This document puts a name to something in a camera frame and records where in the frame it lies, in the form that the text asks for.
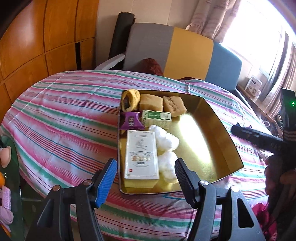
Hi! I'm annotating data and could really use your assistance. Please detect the gold tray box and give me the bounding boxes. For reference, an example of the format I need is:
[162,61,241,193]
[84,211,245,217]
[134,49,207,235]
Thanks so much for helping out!
[117,90,243,195]

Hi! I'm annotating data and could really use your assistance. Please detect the clear plastic ball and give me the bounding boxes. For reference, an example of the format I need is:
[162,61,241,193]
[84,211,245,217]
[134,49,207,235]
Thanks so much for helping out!
[149,125,180,152]

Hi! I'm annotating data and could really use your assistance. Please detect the white cardboard box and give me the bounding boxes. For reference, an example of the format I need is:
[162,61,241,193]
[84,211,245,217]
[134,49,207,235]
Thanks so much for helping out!
[125,130,159,181]

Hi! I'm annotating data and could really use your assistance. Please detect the yellow sponge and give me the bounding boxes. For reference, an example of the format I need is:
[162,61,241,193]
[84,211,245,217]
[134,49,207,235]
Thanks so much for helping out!
[139,94,164,111]
[163,96,187,117]

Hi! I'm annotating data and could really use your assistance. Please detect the purple snack packet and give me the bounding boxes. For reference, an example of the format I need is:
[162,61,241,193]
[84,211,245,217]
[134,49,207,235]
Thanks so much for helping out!
[120,111,145,131]

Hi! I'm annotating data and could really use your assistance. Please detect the small green tea box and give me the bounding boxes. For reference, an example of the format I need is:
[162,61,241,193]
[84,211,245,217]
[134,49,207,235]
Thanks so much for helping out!
[142,110,171,129]

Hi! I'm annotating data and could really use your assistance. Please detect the yellow sock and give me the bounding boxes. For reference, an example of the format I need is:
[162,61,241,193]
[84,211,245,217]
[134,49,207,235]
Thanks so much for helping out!
[121,89,140,113]

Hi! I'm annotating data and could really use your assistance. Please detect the person's right hand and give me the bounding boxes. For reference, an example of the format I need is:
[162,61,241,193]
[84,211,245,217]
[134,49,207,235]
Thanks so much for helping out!
[264,155,295,200]

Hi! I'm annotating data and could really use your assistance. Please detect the pink blanket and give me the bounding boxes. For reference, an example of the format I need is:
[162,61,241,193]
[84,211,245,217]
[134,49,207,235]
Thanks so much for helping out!
[252,203,277,241]

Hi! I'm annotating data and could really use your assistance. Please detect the white box on table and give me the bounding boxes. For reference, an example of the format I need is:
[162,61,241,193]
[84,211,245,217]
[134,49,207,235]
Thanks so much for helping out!
[244,77,262,97]

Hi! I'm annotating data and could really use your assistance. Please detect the striped bed sheet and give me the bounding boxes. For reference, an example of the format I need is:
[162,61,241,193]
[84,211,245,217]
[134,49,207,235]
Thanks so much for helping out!
[1,70,268,240]

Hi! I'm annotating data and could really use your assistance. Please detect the grey yellow blue headboard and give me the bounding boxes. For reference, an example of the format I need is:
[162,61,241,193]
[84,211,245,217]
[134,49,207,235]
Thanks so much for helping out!
[123,23,242,91]

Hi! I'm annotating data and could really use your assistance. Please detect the pink patterned curtain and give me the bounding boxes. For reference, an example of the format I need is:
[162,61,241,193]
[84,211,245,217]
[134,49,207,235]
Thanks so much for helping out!
[186,0,241,43]

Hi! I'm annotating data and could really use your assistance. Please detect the dark red pillow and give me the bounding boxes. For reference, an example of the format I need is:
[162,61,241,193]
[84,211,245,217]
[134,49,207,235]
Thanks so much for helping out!
[137,58,164,76]

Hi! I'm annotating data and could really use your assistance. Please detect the orange wooden wardrobe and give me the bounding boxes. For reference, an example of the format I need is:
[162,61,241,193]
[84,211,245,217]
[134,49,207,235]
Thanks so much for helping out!
[1,1,99,118]

